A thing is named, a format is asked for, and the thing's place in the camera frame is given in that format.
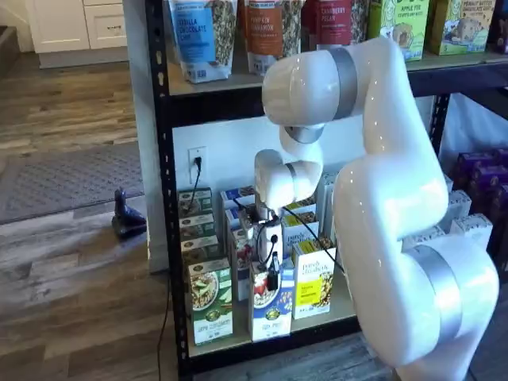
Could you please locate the orange label granola bag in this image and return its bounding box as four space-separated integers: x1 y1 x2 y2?
242 0 305 77

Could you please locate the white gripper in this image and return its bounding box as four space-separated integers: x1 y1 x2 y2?
257 221 284 291

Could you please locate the purple box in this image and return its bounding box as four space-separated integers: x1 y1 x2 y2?
487 190 508 271
468 164 508 217
452 149 508 192

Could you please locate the white wall outlet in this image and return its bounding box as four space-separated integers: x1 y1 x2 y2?
187 146 209 185

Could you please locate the white cabinet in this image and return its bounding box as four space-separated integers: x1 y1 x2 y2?
23 0 130 71

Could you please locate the green apple cinnamon oatmeal box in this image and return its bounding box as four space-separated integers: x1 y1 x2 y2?
179 214 217 242
187 256 233 347
177 187 214 219
180 235 220 266

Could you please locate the red label granola bag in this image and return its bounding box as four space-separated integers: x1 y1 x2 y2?
301 0 371 53

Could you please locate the green Bobo's peanut butter box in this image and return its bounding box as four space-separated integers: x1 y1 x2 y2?
428 0 495 57

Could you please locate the black metal shelf rack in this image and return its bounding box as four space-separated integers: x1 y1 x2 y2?
144 0 508 376

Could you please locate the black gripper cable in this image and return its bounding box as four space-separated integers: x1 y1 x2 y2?
233 197 347 275

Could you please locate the dark animal figurine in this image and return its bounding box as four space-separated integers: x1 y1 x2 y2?
111 187 147 241

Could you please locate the yellow white Purely Elizabeth box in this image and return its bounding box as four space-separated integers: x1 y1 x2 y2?
282 201 319 225
291 243 338 321
280 220 324 264

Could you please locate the black power cable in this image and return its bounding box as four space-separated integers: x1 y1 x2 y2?
156 156 204 381

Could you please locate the blue white Flax Plus box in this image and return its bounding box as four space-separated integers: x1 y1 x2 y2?
248 256 296 344
225 206 250 240
233 227 260 303
219 185 257 210

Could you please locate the gray door mat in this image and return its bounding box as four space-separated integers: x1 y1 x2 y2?
0 143 146 225

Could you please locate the gray wrist camera module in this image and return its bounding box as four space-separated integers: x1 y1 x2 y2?
238 203 260 241

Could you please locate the green Bobo's apple pie box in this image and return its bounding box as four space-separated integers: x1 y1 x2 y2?
366 0 432 64

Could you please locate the blue label granola bag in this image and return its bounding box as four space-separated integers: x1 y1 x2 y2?
167 0 240 85

